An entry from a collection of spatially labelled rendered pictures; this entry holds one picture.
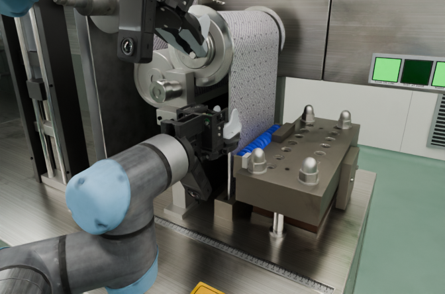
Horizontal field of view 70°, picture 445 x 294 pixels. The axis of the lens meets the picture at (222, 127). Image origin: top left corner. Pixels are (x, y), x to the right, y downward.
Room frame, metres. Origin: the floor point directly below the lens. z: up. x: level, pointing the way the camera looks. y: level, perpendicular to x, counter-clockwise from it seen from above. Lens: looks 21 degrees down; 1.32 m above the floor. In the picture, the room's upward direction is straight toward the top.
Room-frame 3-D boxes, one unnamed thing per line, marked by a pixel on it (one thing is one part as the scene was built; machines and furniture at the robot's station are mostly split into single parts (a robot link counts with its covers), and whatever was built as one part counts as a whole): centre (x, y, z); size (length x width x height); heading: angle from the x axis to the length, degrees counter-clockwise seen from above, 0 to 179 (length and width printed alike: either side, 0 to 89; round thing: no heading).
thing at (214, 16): (0.61, 0.04, 1.25); 0.15 x 0.01 x 0.15; 59
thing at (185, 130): (0.48, 0.05, 1.12); 0.12 x 0.08 x 0.09; 149
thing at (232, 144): (0.52, 0.00, 1.09); 0.09 x 0.05 x 0.02; 148
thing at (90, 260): (0.34, 0.14, 1.01); 0.11 x 0.08 x 0.11; 112
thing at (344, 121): (0.77, -0.32, 1.05); 0.04 x 0.04 x 0.04
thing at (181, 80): (0.60, 0.09, 1.05); 0.06 x 0.05 x 0.31; 149
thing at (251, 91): (0.69, -0.07, 1.11); 0.23 x 0.01 x 0.18; 149
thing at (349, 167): (0.63, -0.28, 0.97); 0.10 x 0.03 x 0.11; 149
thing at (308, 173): (0.50, -0.15, 1.05); 0.04 x 0.04 x 0.04
